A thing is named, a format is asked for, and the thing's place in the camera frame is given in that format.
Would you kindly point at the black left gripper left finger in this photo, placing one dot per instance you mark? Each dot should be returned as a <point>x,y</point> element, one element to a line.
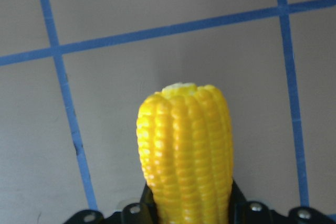
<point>142,212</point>

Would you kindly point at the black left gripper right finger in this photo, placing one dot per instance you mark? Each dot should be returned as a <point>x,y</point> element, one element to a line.
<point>242,210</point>

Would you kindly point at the yellow corn cob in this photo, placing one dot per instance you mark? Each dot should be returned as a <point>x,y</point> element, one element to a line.
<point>185,144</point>

